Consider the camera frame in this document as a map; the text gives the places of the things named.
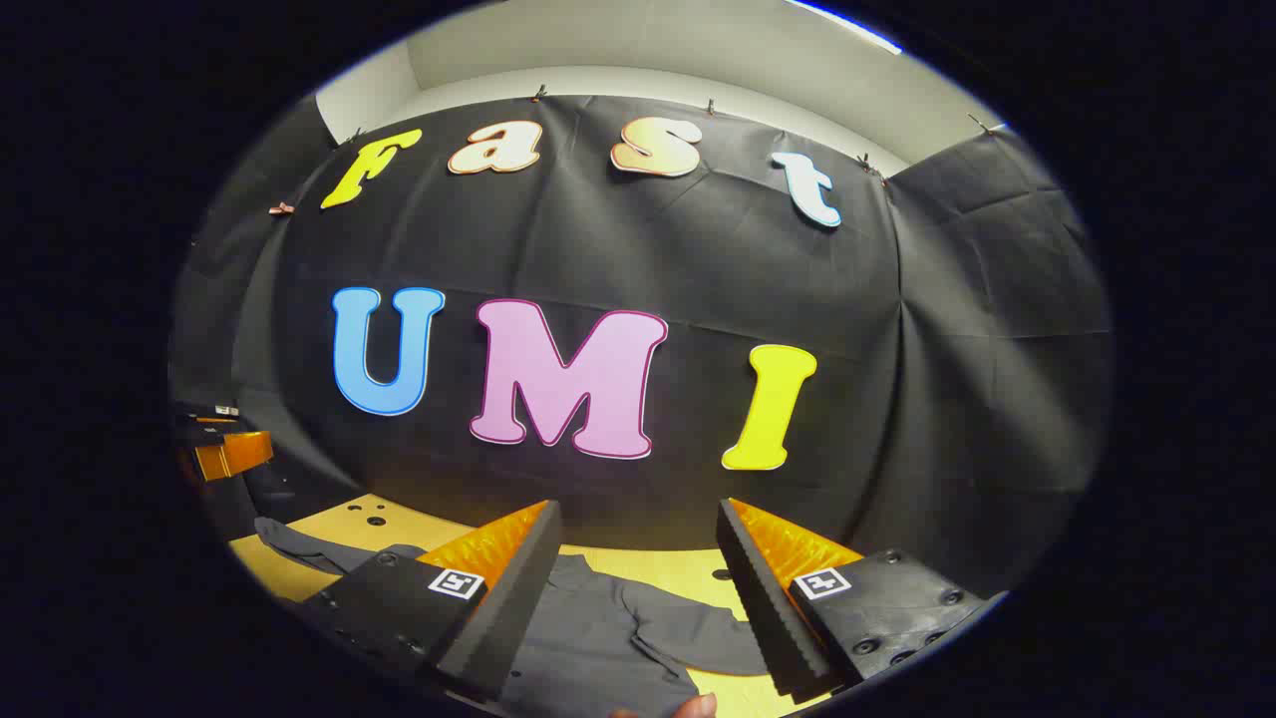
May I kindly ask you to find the black backdrop cloth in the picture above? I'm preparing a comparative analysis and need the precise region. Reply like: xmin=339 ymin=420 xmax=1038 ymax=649
xmin=167 ymin=95 xmax=1113 ymax=599

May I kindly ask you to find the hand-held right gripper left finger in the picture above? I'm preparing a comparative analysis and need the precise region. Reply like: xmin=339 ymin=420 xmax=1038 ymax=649
xmin=299 ymin=499 xmax=564 ymax=701

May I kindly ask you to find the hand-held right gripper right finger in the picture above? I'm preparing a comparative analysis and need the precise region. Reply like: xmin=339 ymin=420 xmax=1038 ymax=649
xmin=715 ymin=497 xmax=1010 ymax=699

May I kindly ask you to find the grey collared shirt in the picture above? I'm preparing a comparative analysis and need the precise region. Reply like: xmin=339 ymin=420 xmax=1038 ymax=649
xmin=254 ymin=517 xmax=769 ymax=718

